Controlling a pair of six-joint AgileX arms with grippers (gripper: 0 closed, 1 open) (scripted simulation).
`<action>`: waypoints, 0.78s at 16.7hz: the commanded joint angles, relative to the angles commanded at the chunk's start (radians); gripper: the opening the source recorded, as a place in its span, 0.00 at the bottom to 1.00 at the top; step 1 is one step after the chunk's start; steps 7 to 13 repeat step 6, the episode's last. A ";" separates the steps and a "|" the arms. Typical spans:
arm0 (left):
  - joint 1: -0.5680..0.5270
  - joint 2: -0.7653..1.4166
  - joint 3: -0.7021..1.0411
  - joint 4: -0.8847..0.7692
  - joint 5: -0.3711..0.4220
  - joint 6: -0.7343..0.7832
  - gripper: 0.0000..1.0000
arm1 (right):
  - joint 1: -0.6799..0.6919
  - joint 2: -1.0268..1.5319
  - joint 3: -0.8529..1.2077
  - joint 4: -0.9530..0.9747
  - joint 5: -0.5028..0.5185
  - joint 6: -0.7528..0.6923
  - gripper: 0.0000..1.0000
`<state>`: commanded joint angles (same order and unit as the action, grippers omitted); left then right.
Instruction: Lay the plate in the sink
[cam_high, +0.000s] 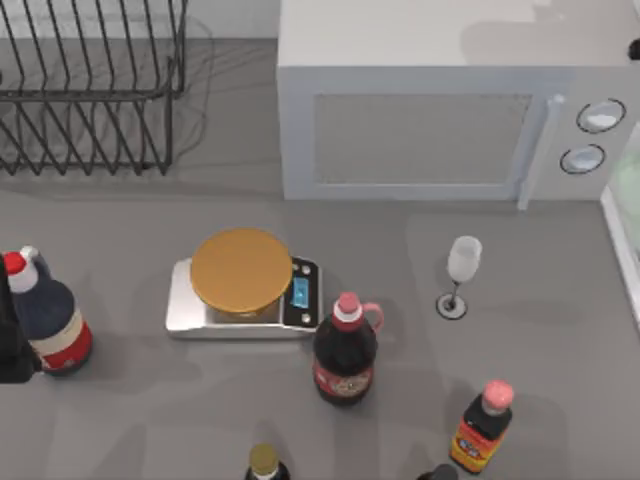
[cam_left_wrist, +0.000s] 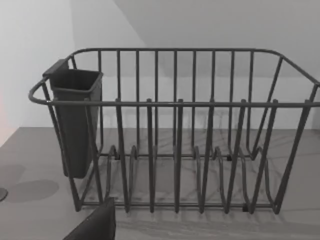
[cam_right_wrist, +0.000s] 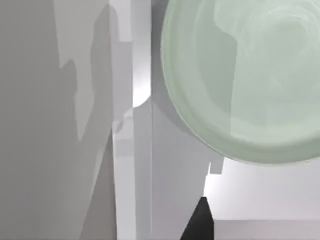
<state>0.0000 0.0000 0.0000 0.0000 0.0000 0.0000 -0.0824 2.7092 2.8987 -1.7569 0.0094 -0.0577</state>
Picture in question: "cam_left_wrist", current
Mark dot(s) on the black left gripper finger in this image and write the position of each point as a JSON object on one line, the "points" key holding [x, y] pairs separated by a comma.
{"points": [[100, 223]]}

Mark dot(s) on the dark grey utensil cup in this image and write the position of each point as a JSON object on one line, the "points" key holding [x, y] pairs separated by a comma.
{"points": [[75, 125]]}

